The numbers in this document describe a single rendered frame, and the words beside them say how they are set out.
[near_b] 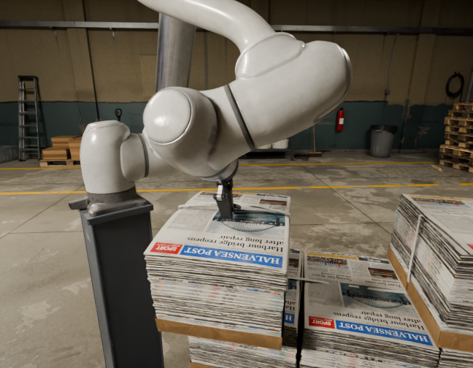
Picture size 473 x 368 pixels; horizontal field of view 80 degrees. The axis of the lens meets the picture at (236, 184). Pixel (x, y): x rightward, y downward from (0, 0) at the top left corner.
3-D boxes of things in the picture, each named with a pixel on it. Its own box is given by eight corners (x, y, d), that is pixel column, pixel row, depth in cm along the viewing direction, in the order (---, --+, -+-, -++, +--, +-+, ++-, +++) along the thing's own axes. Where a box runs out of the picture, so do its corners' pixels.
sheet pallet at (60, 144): (112, 158, 681) (109, 134, 665) (99, 166, 602) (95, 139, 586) (60, 159, 673) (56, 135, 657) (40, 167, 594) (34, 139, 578)
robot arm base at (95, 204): (66, 204, 97) (63, 188, 95) (131, 191, 110) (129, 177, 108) (75, 220, 83) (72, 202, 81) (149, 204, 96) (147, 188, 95)
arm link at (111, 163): (82, 185, 98) (71, 120, 92) (136, 177, 108) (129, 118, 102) (87, 198, 85) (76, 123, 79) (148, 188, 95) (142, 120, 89)
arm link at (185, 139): (188, 191, 48) (260, 160, 46) (139, 169, 33) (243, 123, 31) (170, 136, 51) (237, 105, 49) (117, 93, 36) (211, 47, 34)
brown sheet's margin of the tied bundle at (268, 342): (181, 281, 80) (179, 269, 78) (285, 294, 74) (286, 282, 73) (156, 331, 66) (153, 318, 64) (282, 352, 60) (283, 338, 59)
